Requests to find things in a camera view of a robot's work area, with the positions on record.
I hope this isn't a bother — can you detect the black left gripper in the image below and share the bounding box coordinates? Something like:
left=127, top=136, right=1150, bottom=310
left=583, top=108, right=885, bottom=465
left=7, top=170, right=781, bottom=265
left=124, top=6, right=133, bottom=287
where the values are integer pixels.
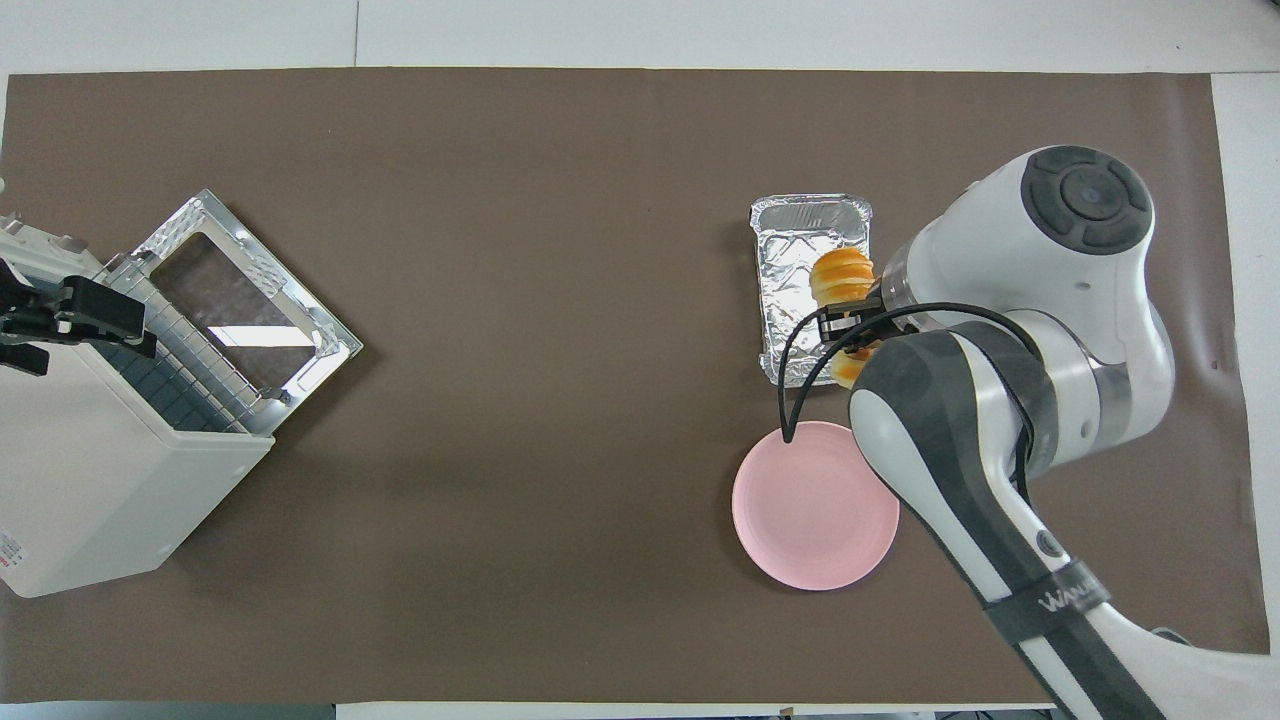
left=0, top=258, right=159, bottom=377

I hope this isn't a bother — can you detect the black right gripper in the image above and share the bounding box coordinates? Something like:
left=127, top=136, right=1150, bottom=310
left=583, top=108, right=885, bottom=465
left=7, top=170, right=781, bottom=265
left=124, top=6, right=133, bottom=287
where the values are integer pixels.
left=818, top=296, right=906, bottom=346

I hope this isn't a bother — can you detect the aluminium foil baking tray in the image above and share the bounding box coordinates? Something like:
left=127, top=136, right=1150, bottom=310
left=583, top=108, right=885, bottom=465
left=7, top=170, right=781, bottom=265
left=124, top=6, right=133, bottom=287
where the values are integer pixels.
left=750, top=194, right=873, bottom=389

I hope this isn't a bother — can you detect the cream toaster oven body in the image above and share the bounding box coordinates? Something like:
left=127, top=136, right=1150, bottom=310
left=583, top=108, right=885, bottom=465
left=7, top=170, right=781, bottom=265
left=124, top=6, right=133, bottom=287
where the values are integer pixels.
left=0, top=215, right=276, bottom=599

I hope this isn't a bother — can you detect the glass toaster oven door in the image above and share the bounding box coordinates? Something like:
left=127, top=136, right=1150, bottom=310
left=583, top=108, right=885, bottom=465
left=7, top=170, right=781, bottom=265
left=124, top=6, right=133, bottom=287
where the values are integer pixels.
left=130, top=189, right=364, bottom=437

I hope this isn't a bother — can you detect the pink round plate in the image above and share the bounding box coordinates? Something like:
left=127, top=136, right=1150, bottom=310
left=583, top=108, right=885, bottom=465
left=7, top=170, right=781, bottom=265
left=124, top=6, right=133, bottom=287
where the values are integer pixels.
left=731, top=421, right=901, bottom=592

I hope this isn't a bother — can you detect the brown table mat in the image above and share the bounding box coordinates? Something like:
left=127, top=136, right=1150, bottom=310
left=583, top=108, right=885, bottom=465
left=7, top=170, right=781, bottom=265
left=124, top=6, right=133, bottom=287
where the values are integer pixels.
left=0, top=68, right=1271, bottom=704

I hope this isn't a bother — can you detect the wire oven rack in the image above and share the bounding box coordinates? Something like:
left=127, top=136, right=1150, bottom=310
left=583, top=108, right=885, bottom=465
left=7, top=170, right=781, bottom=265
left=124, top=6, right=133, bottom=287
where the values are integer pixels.
left=100, top=255, right=269, bottom=433

